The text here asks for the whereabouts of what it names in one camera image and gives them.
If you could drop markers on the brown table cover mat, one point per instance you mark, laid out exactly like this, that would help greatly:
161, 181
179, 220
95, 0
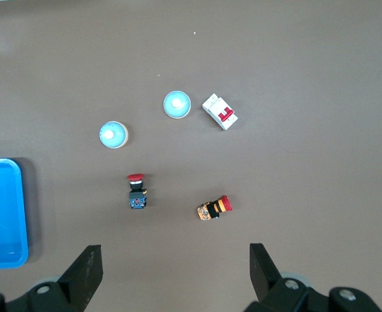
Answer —
308, 162

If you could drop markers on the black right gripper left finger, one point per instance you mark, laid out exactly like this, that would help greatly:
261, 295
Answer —
83, 276

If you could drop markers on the white red circuit breaker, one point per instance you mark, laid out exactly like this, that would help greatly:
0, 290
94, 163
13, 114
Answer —
220, 111

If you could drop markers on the orange emergency stop button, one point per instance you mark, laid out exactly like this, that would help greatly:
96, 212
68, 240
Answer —
210, 209

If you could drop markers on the red push button switch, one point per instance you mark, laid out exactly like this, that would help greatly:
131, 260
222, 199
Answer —
138, 195

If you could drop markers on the light blue call bell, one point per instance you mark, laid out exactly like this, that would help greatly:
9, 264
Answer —
177, 104
113, 134

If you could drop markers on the blue plastic tray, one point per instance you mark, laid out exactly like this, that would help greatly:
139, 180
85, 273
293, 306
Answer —
2, 211

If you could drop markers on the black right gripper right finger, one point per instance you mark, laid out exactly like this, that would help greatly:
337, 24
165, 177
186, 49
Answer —
264, 276

